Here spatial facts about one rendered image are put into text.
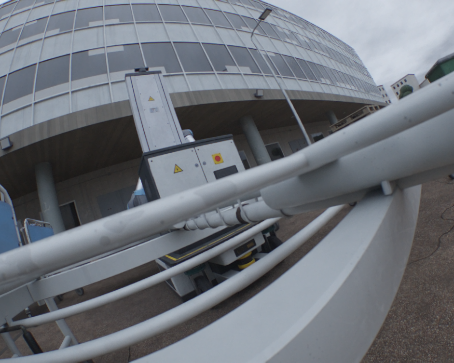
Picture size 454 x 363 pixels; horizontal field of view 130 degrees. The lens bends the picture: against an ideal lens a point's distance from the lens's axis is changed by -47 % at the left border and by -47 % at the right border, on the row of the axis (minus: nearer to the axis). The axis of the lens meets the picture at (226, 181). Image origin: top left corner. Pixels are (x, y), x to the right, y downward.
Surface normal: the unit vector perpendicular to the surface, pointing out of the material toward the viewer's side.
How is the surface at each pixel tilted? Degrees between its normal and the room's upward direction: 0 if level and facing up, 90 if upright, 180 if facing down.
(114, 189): 90
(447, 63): 94
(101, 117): 90
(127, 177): 90
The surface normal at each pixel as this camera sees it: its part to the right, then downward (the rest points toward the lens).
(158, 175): 0.47, -0.25
